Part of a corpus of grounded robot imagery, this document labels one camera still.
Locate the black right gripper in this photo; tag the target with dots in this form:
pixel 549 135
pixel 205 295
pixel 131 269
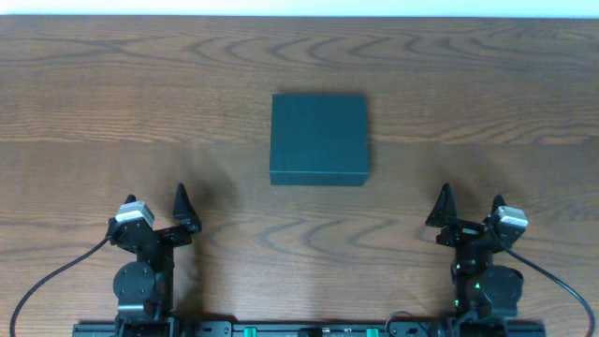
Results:
pixel 466 232

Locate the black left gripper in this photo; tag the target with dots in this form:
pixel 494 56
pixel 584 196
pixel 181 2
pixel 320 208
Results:
pixel 162 234

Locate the black box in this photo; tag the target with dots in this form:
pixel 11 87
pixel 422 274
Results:
pixel 319 140

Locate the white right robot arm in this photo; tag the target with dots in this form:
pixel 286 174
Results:
pixel 486 294

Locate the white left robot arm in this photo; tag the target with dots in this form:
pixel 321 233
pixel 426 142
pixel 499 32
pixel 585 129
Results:
pixel 144 287

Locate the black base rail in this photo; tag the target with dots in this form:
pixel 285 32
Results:
pixel 228 329

